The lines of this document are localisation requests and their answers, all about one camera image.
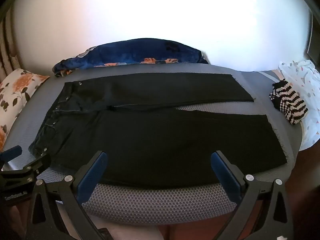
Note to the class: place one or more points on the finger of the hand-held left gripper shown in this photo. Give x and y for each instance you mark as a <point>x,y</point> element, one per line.
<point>11,153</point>
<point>37,162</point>

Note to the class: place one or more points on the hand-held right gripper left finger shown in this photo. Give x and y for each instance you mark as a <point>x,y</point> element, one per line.
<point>92,177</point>

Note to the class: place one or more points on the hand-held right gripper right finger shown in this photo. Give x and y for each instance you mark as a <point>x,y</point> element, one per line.
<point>225,177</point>

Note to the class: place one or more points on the black pants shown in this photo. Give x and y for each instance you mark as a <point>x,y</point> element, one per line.
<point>155,140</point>

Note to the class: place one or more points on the white floral pillow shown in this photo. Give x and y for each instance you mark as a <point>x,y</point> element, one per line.
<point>17,92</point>

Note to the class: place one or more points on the grey mesh mat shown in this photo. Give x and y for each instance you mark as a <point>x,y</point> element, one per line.
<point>155,205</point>

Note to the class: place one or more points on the black white striped knitted cloth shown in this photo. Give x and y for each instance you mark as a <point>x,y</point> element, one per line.
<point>290,102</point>

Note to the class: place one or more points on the beige striped curtain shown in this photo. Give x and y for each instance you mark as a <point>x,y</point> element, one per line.
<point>7,52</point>

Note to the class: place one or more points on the white patterned cloth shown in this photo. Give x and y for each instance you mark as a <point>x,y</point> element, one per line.
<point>310,80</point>

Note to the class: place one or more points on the blue floral blanket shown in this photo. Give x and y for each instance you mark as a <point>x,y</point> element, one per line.
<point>130,52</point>

